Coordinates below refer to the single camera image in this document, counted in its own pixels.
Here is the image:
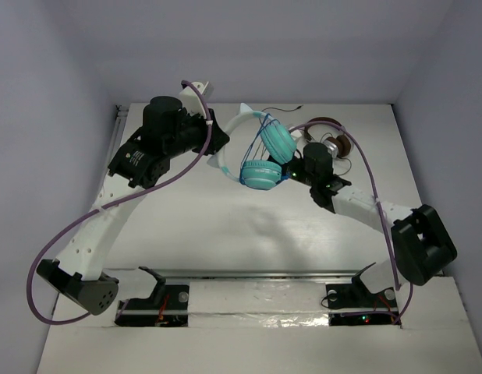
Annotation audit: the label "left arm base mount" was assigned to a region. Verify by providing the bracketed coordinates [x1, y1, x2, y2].
[114, 266, 190, 327]

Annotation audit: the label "teal cat-ear headphones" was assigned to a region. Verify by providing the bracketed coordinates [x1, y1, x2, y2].
[212, 103, 298, 191]

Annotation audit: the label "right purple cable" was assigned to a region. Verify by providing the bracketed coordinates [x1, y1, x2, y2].
[289, 121, 413, 325]

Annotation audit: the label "metal rail front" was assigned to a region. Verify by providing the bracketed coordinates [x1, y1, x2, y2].
[152, 269, 357, 278]

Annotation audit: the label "left edge metal rail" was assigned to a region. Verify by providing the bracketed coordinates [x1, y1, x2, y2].
[90, 105, 129, 210]

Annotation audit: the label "blue headphone cable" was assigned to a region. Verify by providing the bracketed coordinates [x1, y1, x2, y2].
[239, 112, 292, 187]

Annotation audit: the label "brown silver headphones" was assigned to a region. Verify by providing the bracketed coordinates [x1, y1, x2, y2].
[303, 117, 353, 159]

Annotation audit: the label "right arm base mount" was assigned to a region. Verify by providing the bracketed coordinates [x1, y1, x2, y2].
[321, 265, 399, 326]

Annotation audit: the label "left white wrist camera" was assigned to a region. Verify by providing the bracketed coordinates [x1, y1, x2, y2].
[179, 81, 214, 117]

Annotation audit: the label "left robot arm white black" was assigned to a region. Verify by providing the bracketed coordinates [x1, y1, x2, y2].
[27, 96, 229, 325]

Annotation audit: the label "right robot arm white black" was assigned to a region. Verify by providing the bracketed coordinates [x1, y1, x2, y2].
[282, 143, 457, 306]

